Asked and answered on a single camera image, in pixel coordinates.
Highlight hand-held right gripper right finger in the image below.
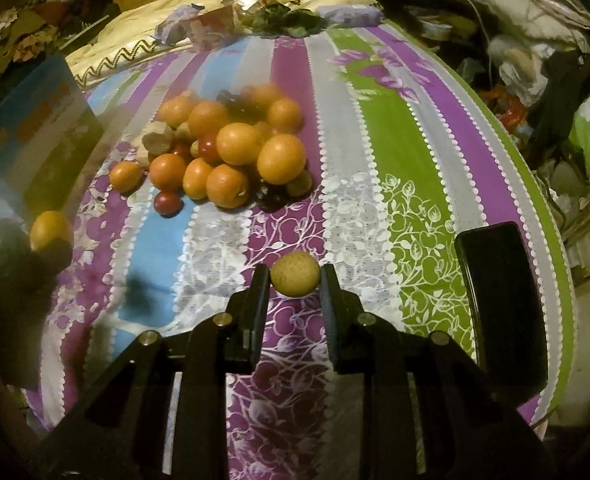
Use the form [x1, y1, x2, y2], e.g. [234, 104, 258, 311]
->
[321, 264, 556, 480]

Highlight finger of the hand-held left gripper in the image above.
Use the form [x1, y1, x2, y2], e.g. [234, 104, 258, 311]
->
[25, 239, 76, 286]

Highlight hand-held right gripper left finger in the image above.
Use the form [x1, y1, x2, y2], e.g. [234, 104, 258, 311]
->
[30, 264, 271, 480]

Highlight single orange fruit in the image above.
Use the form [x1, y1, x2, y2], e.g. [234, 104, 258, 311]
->
[29, 210, 74, 253]

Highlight pale yellow round fruit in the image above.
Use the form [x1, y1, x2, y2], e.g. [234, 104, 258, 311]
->
[271, 253, 321, 297]

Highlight pile of oranges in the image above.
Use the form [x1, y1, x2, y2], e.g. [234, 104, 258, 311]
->
[109, 82, 308, 211]

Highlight dark grape bunch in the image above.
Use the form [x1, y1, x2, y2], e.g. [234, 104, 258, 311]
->
[254, 182, 289, 213]
[216, 89, 256, 114]

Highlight small green round fruit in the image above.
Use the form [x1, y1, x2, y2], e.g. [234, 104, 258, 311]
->
[286, 170, 313, 197]

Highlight blue cardboard box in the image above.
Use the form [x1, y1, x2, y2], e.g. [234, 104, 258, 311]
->
[0, 52, 105, 213]

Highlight striped floral bedsheet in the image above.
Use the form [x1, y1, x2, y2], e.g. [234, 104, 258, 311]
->
[22, 22, 578, 480]

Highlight beige lumpy nut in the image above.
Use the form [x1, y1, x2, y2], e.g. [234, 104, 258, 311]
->
[141, 121, 176, 154]

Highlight black phone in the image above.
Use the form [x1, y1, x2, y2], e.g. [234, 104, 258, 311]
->
[455, 221, 548, 392]

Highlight floral patterned cloth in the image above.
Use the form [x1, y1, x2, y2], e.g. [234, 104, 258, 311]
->
[0, 7, 53, 103]

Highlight cream quilt with zigzag trim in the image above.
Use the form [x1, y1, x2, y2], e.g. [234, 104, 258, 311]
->
[68, 0, 382, 87]

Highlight pink printed box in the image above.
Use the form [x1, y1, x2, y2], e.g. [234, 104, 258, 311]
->
[190, 10, 238, 51]

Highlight dark green leaves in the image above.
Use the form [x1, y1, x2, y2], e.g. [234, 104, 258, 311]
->
[220, 0, 328, 38]

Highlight purple soft package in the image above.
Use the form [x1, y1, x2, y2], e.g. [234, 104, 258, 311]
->
[320, 2, 383, 28]

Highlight clear bag of bread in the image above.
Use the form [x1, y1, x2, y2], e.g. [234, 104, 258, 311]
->
[232, 0, 288, 28]

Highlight pile of clothes and bags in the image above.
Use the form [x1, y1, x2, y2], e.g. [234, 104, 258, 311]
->
[355, 0, 590, 281]

